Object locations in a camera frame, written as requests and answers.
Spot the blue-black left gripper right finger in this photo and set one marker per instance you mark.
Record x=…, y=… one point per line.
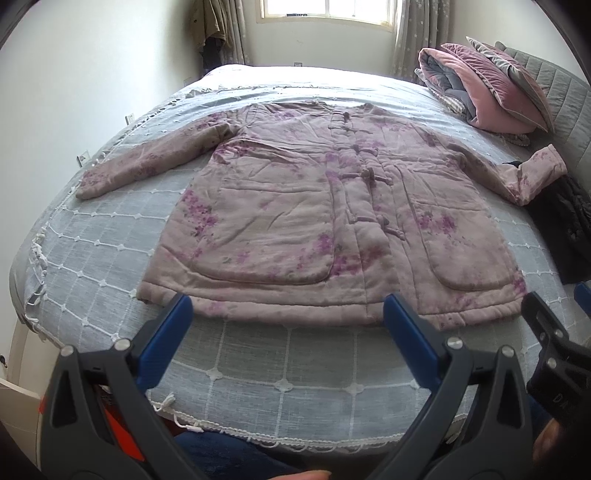
x=476, y=423

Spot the blue-black left gripper left finger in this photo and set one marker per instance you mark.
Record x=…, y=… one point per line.
x=96, y=420

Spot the finger of the blue-black right gripper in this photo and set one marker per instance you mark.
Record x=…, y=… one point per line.
x=582, y=296
x=560, y=383

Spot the pink floral padded jacket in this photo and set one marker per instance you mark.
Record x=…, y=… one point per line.
x=312, y=214

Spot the black garment on bed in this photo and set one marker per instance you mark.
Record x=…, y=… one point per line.
x=561, y=214

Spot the grey grid bedspread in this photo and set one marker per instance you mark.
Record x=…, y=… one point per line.
x=73, y=282

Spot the plaid pillow under quilt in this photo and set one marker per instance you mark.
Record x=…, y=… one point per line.
x=458, y=108

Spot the grey quilted headboard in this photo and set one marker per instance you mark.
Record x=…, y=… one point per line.
x=569, y=100

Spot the pink grey folded quilt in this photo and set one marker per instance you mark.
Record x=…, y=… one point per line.
x=455, y=85

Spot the pink velvet pillow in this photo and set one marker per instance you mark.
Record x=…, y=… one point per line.
x=529, y=112

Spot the grey pink pillow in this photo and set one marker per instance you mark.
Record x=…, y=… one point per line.
x=520, y=76

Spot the grey patterned right curtain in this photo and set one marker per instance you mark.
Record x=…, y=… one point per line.
x=418, y=24

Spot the grey patterned curtain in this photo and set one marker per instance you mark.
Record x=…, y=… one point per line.
x=418, y=24
x=218, y=30

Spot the bright window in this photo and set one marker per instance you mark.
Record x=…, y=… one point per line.
x=373, y=12

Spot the grey patterned left curtain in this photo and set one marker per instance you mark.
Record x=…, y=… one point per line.
x=218, y=30

